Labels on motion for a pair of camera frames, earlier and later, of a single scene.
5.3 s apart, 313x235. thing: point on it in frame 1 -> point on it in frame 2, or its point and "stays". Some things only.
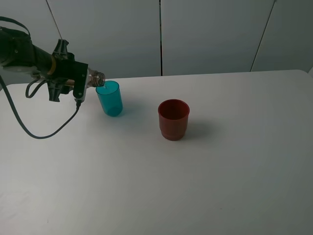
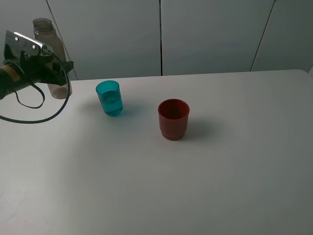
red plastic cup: (173, 115) stays
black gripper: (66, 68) -> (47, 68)
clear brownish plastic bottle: (95, 79) -> (45, 32)
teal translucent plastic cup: (110, 97) stays
